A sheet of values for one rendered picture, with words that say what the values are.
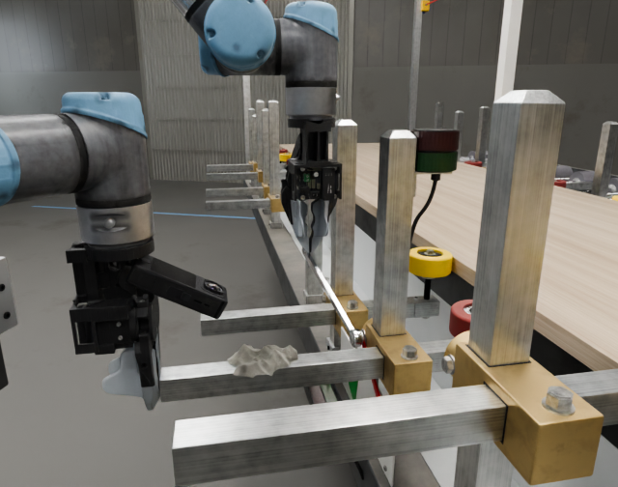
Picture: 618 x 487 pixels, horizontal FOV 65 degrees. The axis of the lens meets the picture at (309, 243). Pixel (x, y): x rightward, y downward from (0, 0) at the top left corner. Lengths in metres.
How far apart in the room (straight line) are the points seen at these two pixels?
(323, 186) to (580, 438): 0.46
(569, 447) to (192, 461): 0.25
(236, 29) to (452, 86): 6.31
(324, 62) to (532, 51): 6.30
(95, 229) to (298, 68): 0.35
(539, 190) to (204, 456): 0.30
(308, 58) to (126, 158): 0.31
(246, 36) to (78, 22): 8.03
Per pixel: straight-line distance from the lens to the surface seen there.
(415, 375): 0.62
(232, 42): 0.56
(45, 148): 0.48
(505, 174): 0.38
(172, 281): 0.55
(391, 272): 0.64
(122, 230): 0.53
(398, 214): 0.62
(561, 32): 7.04
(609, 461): 0.70
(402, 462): 0.74
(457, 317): 0.66
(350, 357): 0.64
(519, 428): 0.39
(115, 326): 0.57
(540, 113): 0.38
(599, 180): 1.95
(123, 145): 0.51
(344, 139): 0.84
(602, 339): 0.68
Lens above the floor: 1.17
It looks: 16 degrees down
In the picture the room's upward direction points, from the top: straight up
